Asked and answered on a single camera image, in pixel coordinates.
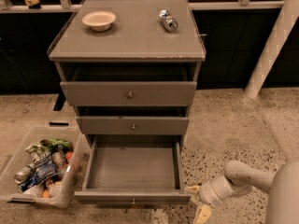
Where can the grey bottom drawer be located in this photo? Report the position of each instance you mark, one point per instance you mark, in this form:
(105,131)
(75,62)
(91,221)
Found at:
(134,169)

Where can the crushed silver soda can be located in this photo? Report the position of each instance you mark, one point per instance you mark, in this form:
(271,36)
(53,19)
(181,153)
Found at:
(168,21)

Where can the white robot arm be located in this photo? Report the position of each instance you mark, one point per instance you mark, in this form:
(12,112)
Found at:
(238,179)

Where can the grey top drawer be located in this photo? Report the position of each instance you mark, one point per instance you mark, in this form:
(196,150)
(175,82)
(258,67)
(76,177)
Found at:
(128,84)

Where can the green snack bag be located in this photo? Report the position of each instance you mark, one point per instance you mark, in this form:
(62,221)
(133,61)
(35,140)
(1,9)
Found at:
(56,145)

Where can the white diagonal pillar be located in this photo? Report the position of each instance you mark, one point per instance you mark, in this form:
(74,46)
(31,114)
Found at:
(287,18)

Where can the grey drawer cabinet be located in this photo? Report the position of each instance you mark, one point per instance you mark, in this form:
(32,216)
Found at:
(136,36)

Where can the beige bowl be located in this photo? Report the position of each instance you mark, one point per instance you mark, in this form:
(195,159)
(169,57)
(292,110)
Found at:
(99,20)

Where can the clear plastic bin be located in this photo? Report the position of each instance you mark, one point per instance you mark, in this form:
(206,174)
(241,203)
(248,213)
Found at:
(9,191)

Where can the grey middle drawer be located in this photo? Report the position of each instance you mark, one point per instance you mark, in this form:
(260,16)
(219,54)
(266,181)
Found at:
(168,120)

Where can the grey drawer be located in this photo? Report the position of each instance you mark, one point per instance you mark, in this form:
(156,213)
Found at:
(134,169)
(128,84)
(168,120)

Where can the silver can in bin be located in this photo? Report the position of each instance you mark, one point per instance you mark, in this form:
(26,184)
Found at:
(24,173)

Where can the blue white chip bag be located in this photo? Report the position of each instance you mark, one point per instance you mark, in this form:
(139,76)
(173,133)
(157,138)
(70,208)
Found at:
(44,165)

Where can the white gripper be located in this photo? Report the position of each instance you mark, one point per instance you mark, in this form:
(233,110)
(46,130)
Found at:
(207,193)

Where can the small yellow toy figure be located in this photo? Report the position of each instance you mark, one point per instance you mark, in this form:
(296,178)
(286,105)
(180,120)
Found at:
(33,3)

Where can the orange fruit in bin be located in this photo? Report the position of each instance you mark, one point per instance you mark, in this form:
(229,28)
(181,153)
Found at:
(45,194)

